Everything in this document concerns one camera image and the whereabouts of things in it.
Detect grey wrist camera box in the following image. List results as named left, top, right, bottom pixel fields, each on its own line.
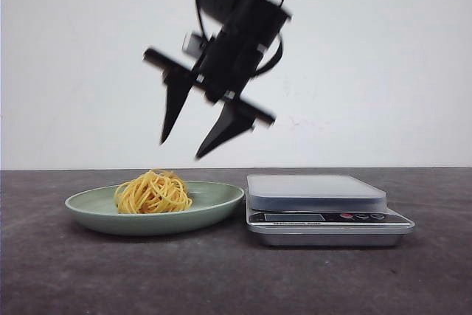
left=182, top=32, right=207, bottom=59

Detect yellow vermicelli noodle bundle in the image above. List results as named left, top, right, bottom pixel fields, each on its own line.
left=114, top=169, right=192, bottom=214

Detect silver digital kitchen scale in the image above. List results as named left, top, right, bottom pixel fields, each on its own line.
left=246, top=174, right=415, bottom=247

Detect light green plate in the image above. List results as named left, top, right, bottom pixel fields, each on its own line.
left=65, top=181, right=245, bottom=237

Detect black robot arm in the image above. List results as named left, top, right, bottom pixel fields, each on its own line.
left=143, top=0, right=291, bottom=159

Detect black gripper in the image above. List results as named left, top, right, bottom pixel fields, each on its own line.
left=143, top=0, right=291, bottom=159

